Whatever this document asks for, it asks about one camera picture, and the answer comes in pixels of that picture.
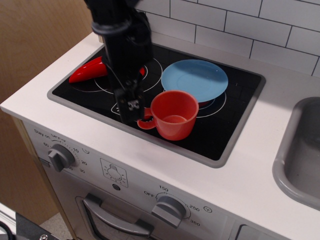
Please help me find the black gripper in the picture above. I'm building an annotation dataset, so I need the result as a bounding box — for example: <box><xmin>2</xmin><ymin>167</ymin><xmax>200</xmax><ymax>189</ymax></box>
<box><xmin>92</xmin><ymin>11</ymin><xmax>153</xmax><ymax>124</ymax></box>

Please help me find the red plastic cup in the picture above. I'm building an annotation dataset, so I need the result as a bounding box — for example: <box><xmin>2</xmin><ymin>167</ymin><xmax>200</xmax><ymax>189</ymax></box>
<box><xmin>137</xmin><ymin>90</ymin><xmax>199</xmax><ymax>141</ymax></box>

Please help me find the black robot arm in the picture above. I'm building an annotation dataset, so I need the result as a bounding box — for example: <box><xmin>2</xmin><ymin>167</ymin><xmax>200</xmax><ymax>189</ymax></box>
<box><xmin>85</xmin><ymin>0</ymin><xmax>153</xmax><ymax>124</ymax></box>

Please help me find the blue plastic plate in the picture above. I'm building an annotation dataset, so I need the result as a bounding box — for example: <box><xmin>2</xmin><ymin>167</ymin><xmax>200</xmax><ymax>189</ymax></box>
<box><xmin>161</xmin><ymin>59</ymin><xmax>229</xmax><ymax>103</ymax></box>

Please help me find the red toy chili pepper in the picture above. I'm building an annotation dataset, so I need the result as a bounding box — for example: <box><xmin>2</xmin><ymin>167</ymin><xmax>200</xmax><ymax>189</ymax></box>
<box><xmin>68</xmin><ymin>56</ymin><xmax>146</xmax><ymax>84</ymax></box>

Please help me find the grey timer knob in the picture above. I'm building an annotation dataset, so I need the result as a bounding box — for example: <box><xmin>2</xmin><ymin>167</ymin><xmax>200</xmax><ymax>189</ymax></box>
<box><xmin>48</xmin><ymin>144</ymin><xmax>75</xmax><ymax>172</ymax></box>

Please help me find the black toy stovetop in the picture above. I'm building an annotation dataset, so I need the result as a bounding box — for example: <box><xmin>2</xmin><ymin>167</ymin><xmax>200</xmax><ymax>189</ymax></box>
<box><xmin>48</xmin><ymin>45</ymin><xmax>266</xmax><ymax>168</ymax></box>

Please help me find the grey temperature knob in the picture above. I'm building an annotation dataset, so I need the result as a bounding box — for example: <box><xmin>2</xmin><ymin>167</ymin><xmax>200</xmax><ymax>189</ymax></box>
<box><xmin>151</xmin><ymin>195</ymin><xmax>187</xmax><ymax>229</ymax></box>

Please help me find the grey toy sink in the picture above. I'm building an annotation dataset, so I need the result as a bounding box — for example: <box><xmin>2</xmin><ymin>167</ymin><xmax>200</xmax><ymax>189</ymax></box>
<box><xmin>272</xmin><ymin>97</ymin><xmax>320</xmax><ymax>210</ymax></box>

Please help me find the grey oven door handle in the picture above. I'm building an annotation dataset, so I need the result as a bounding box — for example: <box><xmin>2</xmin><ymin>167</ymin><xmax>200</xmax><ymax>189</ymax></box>
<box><xmin>83</xmin><ymin>193</ymin><xmax>154</xmax><ymax>238</ymax></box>

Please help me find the black base with cable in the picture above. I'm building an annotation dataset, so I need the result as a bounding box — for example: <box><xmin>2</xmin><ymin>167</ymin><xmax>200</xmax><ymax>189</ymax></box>
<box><xmin>0</xmin><ymin>213</ymin><xmax>59</xmax><ymax>240</ymax></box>

